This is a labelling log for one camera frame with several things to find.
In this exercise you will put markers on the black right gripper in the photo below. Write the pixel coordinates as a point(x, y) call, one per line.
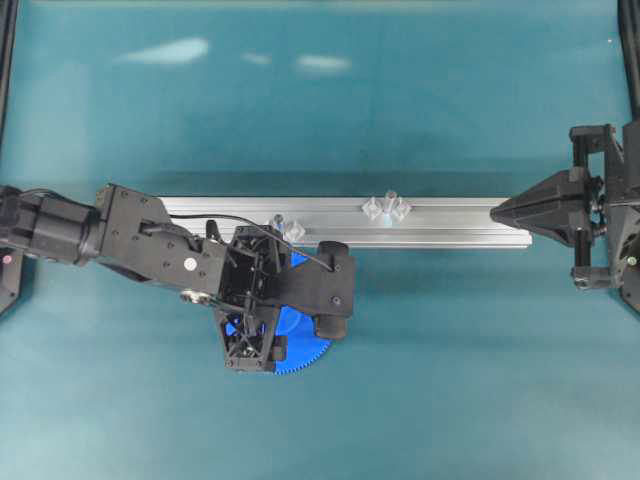
point(597, 180)

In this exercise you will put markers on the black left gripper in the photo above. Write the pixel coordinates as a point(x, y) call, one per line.
point(246, 317)

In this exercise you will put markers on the large blue plastic gear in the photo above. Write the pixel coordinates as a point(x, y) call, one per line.
point(303, 347)

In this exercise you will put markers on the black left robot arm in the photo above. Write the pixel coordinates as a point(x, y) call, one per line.
point(133, 235)

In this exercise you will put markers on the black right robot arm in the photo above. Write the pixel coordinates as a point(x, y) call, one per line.
point(629, 206)

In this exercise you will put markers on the clear shaft bracket left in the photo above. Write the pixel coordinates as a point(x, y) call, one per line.
point(291, 230)

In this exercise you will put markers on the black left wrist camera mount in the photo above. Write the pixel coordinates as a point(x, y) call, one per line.
point(322, 288)

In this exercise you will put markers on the silver aluminium extrusion rail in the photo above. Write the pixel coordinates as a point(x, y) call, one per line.
point(434, 223)

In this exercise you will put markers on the black frame post right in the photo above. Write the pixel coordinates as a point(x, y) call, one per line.
point(628, 27)

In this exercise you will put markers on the black frame post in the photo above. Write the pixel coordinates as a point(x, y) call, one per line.
point(628, 27)
point(9, 15)

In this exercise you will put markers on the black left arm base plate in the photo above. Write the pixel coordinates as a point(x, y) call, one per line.
point(11, 277)

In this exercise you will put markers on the black frame post left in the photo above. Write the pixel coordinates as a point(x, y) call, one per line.
point(9, 15)

